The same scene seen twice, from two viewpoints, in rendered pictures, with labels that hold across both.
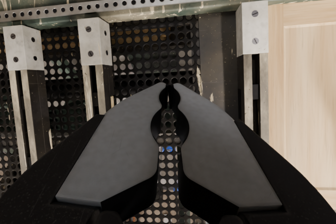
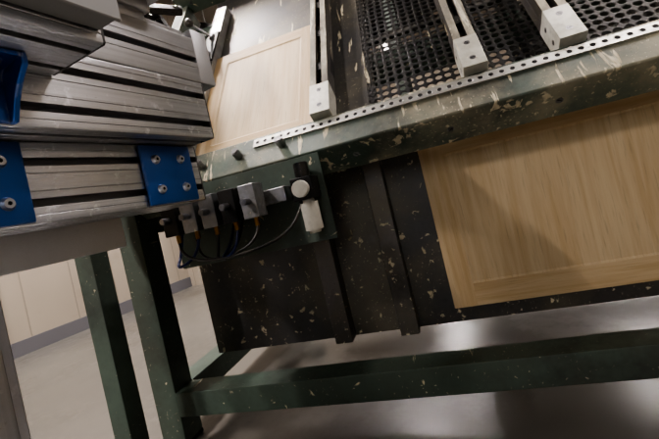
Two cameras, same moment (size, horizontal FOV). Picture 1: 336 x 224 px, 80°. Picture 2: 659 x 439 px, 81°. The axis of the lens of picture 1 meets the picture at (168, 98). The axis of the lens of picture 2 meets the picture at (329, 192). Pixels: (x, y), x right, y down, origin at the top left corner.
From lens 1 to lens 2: 103 cm
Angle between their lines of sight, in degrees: 39
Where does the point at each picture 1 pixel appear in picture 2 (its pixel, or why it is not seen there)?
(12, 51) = (566, 17)
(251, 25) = (322, 97)
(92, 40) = (466, 51)
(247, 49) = (325, 83)
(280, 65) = (301, 96)
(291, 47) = (293, 110)
